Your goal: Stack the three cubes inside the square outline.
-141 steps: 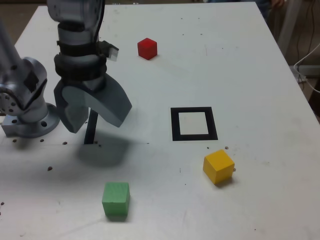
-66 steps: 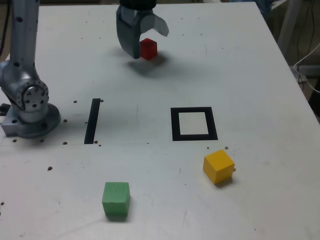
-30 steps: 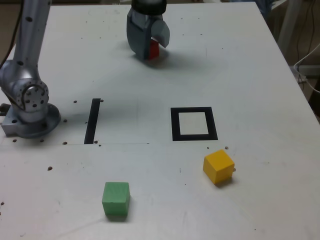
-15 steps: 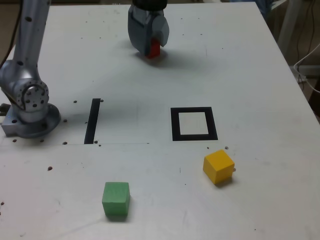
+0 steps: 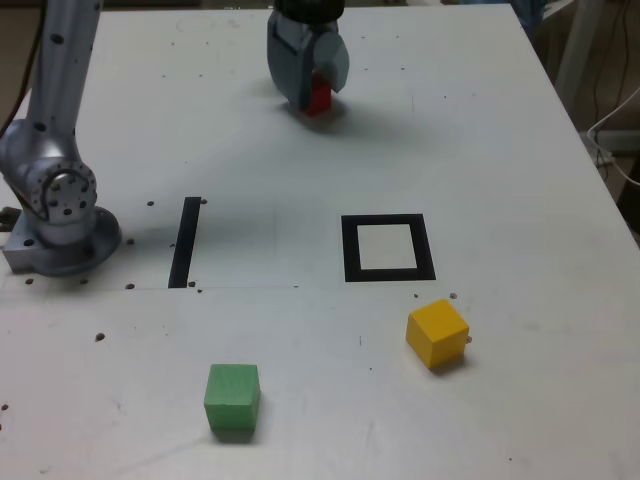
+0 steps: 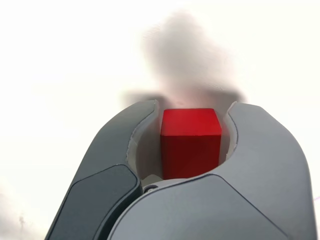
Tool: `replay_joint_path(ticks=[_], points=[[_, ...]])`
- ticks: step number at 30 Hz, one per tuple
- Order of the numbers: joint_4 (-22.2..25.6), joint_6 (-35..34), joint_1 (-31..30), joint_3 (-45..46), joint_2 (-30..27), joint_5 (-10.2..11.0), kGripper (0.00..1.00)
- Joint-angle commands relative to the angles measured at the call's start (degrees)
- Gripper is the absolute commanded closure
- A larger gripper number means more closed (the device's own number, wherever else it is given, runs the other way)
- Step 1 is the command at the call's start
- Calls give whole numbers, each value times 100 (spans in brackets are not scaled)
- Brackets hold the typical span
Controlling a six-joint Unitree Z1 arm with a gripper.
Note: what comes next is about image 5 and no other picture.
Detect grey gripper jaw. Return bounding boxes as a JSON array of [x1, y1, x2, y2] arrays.
[[313, 29, 350, 95], [266, 11, 322, 116]]

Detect red cube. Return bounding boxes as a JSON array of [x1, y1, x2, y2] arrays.
[[304, 73, 334, 118]]

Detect yellow cube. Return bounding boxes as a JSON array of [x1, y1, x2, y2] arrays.
[[405, 298, 471, 370]]

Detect green cube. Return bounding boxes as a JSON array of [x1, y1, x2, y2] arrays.
[[203, 363, 262, 433]]

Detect black tape square outline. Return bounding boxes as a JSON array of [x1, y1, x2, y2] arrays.
[[340, 213, 437, 283]]

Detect black tape strip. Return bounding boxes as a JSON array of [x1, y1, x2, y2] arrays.
[[167, 196, 202, 290]]

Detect white flat box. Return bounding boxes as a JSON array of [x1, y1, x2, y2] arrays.
[[582, 129, 640, 157]]

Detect light grey metal frame leg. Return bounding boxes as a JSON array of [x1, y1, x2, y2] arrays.
[[554, 0, 619, 116]]

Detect white cable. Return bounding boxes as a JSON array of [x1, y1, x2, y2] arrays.
[[586, 83, 640, 187]]

